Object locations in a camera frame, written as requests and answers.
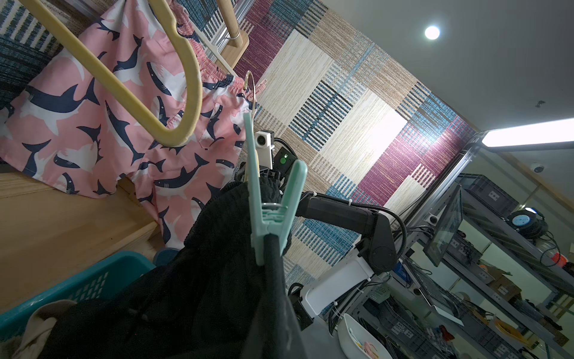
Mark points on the long ceiling light bar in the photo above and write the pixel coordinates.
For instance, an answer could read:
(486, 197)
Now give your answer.
(545, 133)

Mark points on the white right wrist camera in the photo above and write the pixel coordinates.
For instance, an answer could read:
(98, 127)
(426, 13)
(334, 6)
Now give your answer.
(264, 144)

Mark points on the pink patterned shorts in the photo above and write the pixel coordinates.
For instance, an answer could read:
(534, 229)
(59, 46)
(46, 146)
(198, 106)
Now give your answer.
(67, 131)

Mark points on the yellow hanger of beige shorts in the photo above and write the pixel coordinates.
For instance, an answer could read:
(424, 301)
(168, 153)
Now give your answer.
(131, 73)

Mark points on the white hanger of pink shorts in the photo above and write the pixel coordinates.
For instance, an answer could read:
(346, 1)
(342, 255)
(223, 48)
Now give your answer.
(214, 50)

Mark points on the beige shorts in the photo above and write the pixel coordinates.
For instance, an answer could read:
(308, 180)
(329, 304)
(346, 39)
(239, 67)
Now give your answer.
(39, 326)

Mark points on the turquoise plastic basket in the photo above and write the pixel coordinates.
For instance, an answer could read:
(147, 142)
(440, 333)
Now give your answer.
(100, 281)

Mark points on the dark teal plastic tray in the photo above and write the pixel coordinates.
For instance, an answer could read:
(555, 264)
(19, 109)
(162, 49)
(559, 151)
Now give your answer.
(164, 256)

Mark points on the yellow hanger of black shorts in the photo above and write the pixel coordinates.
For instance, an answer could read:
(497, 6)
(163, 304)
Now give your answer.
(250, 89)

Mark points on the wooden clothes rack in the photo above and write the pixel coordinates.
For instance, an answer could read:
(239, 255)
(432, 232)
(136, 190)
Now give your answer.
(48, 235)

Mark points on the black shorts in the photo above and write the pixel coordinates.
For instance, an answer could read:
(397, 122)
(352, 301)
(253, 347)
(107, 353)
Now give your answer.
(211, 301)

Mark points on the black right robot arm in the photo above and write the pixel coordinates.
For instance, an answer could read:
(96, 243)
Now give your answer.
(319, 246)

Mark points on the black monitor screen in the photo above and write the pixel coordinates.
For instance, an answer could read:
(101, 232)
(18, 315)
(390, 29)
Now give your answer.
(446, 228)

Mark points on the metal storage shelving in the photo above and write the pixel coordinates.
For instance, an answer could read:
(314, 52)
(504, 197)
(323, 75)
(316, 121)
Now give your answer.
(498, 263)

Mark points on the round ceiling light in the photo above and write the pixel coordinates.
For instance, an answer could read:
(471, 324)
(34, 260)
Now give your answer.
(432, 32)

